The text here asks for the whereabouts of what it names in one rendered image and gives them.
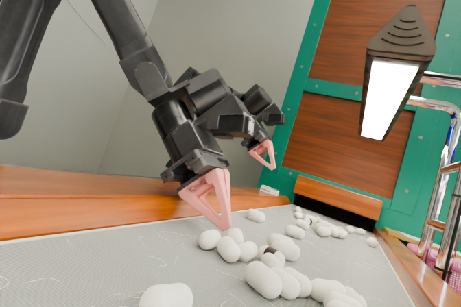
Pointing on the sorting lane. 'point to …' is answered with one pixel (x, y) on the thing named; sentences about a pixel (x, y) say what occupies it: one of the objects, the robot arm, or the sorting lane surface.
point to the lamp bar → (399, 54)
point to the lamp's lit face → (385, 96)
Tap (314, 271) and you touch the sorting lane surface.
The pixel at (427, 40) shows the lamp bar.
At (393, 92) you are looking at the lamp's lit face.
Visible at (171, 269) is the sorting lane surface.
